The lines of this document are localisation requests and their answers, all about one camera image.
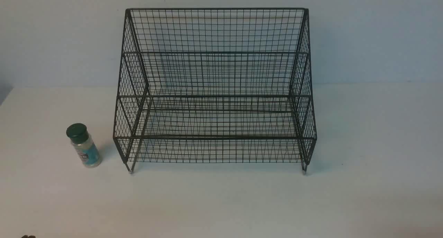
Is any black wire mesh rack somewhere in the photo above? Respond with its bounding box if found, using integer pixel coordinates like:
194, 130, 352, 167
113, 7, 317, 174

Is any green lid seasoning bottle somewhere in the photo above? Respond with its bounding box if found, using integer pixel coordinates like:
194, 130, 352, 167
65, 123, 102, 168

